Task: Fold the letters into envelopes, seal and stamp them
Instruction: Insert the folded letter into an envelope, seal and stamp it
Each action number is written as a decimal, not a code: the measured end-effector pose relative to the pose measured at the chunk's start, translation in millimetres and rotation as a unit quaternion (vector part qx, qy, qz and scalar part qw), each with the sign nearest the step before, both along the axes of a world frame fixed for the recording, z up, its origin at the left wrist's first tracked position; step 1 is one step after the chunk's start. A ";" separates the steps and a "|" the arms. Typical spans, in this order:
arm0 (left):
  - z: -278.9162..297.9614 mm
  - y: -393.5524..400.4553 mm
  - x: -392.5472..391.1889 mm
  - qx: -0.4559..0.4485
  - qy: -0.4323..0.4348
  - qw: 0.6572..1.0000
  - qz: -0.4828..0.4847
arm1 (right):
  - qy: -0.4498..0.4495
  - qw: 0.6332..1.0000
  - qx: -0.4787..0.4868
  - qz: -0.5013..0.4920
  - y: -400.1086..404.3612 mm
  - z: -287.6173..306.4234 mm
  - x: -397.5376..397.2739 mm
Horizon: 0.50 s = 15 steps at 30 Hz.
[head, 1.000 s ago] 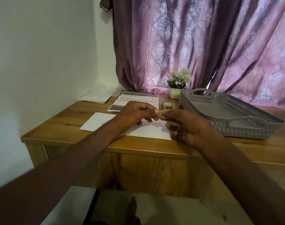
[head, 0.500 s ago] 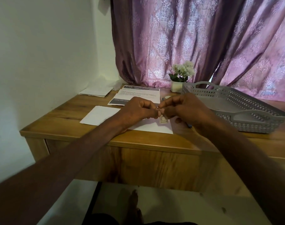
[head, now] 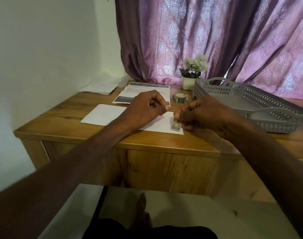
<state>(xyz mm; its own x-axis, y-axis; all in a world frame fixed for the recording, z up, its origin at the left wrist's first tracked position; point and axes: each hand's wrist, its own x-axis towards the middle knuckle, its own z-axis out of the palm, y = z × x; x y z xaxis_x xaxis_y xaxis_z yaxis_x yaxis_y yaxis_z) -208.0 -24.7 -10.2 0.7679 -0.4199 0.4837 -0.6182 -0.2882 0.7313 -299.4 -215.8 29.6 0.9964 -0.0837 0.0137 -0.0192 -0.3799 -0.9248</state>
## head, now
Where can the person's black shorts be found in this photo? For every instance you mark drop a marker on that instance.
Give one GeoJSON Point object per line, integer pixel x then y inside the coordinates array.
{"type": "Point", "coordinates": [151, 232]}

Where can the purple patterned curtain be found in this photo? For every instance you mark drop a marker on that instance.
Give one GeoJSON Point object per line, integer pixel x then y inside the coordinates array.
{"type": "Point", "coordinates": [203, 34]}

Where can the blank white paper sheets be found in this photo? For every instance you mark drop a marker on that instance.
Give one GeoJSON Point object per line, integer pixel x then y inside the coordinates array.
{"type": "Point", "coordinates": [99, 88]}

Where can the roll of stamps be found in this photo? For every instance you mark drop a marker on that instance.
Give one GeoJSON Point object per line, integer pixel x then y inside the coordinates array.
{"type": "Point", "coordinates": [180, 97]}

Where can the person's right fingers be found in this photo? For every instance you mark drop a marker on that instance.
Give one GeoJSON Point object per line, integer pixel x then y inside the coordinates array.
{"type": "Point", "coordinates": [188, 114]}

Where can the person's right forearm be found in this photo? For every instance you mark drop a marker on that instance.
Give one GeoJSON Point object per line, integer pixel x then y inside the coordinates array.
{"type": "Point", "coordinates": [273, 169]}

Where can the white potted flower plant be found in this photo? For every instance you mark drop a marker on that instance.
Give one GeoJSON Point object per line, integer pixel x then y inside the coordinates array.
{"type": "Point", "coordinates": [193, 69]}

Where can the white envelope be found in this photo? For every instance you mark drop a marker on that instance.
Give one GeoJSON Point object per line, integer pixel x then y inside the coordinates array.
{"type": "Point", "coordinates": [104, 114]}

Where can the grey perforated plastic basket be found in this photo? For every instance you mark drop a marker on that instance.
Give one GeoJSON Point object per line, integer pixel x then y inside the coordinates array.
{"type": "Point", "coordinates": [260, 107]}

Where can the person's right hand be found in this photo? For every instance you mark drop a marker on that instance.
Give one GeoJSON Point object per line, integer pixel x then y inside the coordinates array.
{"type": "Point", "coordinates": [211, 116]}

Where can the person's foot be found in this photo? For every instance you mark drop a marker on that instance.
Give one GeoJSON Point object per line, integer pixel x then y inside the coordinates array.
{"type": "Point", "coordinates": [141, 211]}

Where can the person's left thumb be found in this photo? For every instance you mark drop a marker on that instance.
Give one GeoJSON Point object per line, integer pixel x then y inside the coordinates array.
{"type": "Point", "coordinates": [160, 110]}

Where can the printed paper sheet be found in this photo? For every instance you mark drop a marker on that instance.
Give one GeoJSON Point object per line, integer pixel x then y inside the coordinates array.
{"type": "Point", "coordinates": [131, 93]}

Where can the person's left hand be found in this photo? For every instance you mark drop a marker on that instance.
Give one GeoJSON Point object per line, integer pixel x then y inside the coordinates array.
{"type": "Point", "coordinates": [141, 109]}

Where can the small postage stamp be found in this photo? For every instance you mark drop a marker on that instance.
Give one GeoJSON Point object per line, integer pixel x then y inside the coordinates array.
{"type": "Point", "coordinates": [176, 125]}

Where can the person's left forearm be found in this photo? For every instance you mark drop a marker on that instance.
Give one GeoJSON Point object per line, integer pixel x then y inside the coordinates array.
{"type": "Point", "coordinates": [66, 176]}

